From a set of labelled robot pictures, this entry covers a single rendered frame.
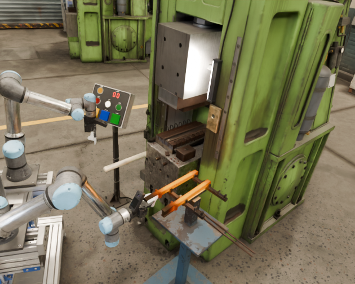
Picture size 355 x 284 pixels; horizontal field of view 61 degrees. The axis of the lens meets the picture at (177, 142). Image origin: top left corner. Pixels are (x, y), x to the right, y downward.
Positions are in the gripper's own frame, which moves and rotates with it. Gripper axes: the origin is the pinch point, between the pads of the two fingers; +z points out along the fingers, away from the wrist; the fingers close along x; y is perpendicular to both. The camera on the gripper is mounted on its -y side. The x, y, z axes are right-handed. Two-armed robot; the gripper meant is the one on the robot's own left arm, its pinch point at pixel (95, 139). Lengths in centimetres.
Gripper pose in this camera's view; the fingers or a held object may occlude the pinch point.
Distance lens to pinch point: 228.6
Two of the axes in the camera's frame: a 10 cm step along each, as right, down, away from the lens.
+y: -9.6, 0.6, -2.6
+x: 2.5, 5.4, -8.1
